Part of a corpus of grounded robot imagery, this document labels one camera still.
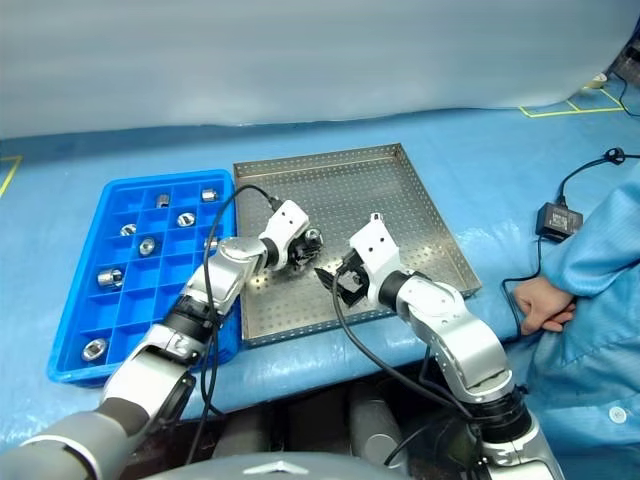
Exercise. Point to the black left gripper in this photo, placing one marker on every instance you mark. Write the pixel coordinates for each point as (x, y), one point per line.
(299, 255)

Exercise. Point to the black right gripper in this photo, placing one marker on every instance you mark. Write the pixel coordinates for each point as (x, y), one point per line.
(352, 285)

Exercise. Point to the short metal roller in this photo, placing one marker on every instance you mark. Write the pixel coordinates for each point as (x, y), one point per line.
(162, 201)
(314, 234)
(186, 219)
(110, 278)
(95, 349)
(146, 245)
(128, 229)
(209, 194)

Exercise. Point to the forearm in blue sleeve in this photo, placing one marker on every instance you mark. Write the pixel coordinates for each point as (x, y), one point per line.
(595, 245)

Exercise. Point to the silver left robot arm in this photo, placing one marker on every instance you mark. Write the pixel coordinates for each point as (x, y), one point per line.
(225, 280)

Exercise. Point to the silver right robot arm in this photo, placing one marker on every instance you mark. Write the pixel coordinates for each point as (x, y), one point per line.
(450, 320)

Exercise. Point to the perforated steel tray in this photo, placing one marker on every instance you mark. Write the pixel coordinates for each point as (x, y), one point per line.
(360, 200)

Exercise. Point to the blue compartment plastic tray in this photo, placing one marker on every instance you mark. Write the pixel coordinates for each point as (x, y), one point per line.
(135, 305)

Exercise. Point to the person's bare hand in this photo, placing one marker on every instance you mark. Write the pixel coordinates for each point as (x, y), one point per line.
(542, 302)

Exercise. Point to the grey rounded cylinder shape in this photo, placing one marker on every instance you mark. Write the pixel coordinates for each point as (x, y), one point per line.
(375, 425)

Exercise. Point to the grey robot torso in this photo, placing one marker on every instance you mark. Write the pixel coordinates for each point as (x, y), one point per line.
(280, 470)

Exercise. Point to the black power adapter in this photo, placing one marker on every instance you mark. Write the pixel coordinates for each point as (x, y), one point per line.
(559, 221)

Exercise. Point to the person's blue coat body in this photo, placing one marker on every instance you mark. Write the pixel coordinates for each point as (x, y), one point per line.
(590, 380)

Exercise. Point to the white tape roll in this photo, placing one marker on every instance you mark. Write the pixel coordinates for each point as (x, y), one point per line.
(595, 81)

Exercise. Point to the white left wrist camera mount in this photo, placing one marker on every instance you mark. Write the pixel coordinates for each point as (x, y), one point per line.
(286, 222)

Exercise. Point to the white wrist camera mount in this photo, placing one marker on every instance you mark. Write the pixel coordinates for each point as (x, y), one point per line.
(286, 222)
(376, 250)

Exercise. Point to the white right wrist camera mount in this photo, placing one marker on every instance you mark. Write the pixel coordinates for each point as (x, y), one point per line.
(376, 250)

